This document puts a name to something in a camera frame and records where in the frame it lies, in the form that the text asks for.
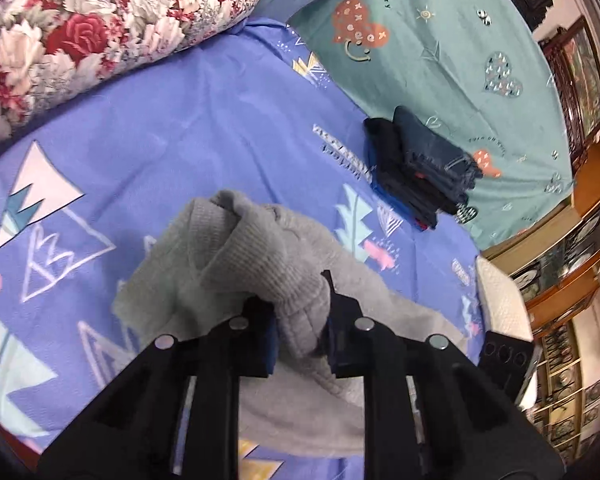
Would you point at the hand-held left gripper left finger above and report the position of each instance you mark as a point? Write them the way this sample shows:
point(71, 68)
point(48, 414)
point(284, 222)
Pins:
point(266, 345)

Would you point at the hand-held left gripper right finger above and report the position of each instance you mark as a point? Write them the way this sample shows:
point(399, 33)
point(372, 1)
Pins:
point(338, 340)

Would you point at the grey knitted sweater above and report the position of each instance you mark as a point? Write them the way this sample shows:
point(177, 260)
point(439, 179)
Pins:
point(275, 270)

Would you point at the white cushion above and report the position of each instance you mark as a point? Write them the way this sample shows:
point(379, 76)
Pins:
point(502, 305)

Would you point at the wooden display cabinet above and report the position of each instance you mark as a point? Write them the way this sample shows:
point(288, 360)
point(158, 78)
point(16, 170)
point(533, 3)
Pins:
point(565, 320)

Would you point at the stack of dark folded clothes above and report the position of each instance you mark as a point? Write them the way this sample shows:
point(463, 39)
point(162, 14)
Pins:
point(420, 170)

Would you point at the blue printed bed sheet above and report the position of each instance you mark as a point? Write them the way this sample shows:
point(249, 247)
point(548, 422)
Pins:
point(155, 160)

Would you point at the dark framed picture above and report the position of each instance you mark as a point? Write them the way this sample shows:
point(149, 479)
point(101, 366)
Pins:
point(577, 85)

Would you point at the teal printed blanket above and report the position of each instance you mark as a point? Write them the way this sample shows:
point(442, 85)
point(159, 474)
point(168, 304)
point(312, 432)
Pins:
point(445, 70)

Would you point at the floral red pillow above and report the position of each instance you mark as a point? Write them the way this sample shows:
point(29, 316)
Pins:
point(80, 35)

